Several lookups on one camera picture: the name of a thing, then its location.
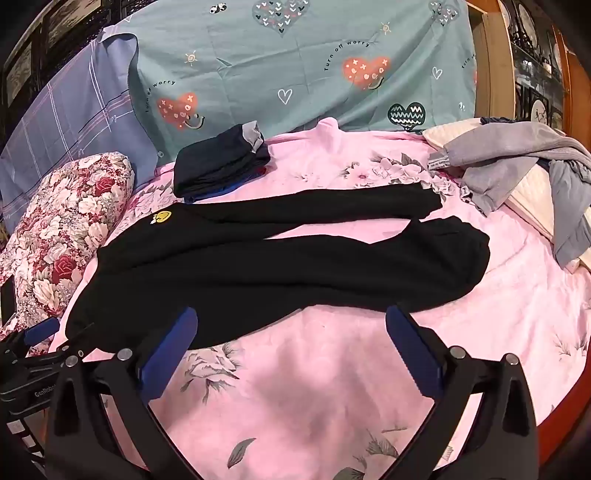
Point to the black flat object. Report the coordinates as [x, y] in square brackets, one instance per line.
[7, 297]

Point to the pink floral bedsheet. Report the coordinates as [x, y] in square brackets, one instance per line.
[323, 392]

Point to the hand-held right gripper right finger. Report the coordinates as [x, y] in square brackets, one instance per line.
[411, 346]

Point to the grey garment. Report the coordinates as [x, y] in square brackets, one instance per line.
[498, 161]

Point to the red floral quilt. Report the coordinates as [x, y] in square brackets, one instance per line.
[60, 230]

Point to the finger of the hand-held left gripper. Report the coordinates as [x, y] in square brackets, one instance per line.
[76, 340]
[42, 330]

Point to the wooden bed frame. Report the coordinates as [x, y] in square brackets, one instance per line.
[565, 447]

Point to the blue-grey garment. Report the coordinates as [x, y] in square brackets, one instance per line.
[570, 212]

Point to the folded dark navy pants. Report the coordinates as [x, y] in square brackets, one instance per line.
[217, 161]

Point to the wooden display cabinet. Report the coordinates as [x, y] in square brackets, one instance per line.
[494, 60]

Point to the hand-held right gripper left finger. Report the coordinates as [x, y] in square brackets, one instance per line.
[171, 346]

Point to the black pants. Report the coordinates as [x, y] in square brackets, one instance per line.
[277, 272]

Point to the folded blue garment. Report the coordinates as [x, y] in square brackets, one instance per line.
[221, 191]

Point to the dark wooden headboard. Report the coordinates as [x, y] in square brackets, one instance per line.
[41, 46]

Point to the blue plaid pillow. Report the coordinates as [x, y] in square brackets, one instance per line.
[69, 124]

